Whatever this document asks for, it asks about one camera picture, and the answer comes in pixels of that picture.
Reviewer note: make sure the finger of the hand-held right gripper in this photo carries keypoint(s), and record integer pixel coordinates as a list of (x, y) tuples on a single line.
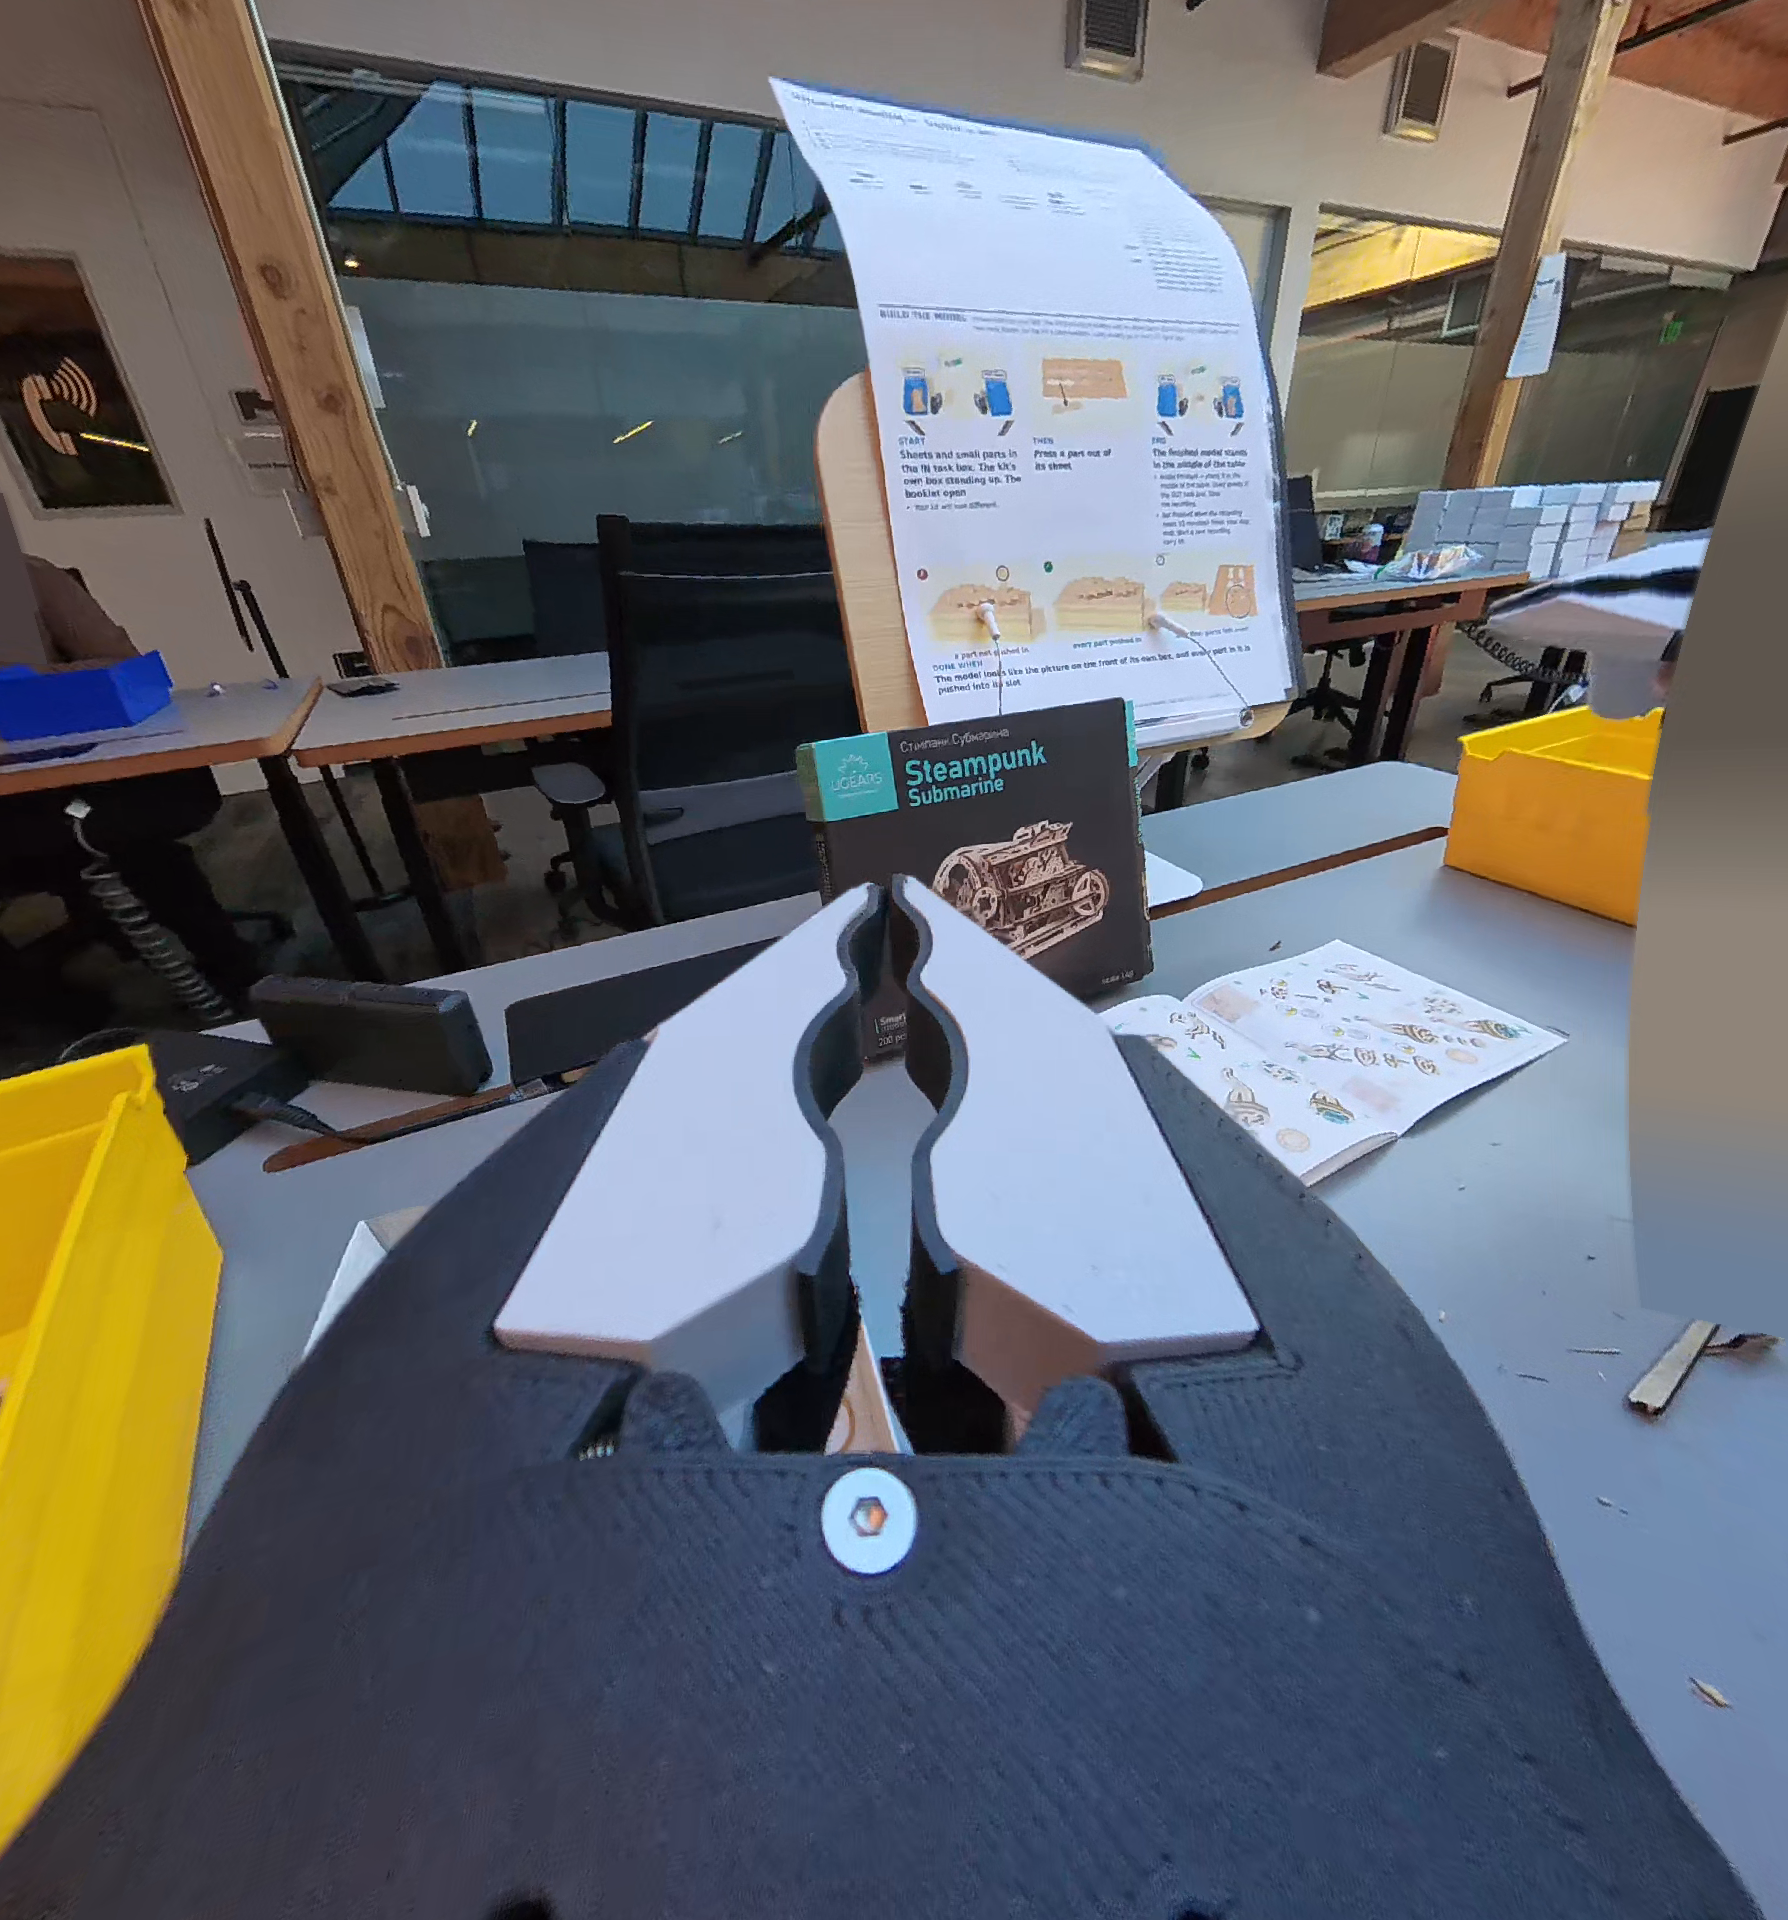
[(1615, 593)]

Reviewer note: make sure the orange phone sign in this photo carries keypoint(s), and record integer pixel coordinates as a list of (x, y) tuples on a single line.
[(70, 403)]

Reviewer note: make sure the grey office desk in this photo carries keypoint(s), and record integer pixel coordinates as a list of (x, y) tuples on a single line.
[(1403, 593), (461, 696), (160, 734)]

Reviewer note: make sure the white instruction sheet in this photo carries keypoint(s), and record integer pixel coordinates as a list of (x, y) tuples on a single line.
[(1043, 300)]

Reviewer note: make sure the black rectangular device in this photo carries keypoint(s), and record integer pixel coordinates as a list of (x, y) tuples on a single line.
[(371, 1037), (580, 1019)]

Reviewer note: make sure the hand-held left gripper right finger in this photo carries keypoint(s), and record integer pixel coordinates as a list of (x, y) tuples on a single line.
[(1089, 1185)]

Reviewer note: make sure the thin wooden stick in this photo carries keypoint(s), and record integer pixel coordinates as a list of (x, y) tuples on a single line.
[(1671, 1372)]

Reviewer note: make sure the black power adapter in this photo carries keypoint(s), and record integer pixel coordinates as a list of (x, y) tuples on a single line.
[(213, 1079)]

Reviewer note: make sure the blue plastic bin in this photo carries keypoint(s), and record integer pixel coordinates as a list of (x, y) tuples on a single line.
[(70, 696)]

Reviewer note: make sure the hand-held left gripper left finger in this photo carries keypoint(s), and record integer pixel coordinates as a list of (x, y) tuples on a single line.
[(684, 1185)]

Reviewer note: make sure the yellow plastic bin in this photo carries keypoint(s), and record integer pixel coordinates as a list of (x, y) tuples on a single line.
[(86, 1350), (1539, 838)]

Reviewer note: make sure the illustrated instruction booklet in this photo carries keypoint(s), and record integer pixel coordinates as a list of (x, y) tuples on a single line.
[(1359, 1037)]

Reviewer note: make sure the black mesh office chair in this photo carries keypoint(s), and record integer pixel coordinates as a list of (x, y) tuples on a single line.
[(716, 673)]

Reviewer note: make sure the stack of white boxes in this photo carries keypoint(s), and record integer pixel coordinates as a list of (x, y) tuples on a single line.
[(1525, 525)]

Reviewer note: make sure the black model kit box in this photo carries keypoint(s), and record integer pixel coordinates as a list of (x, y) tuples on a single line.
[(1014, 838)]

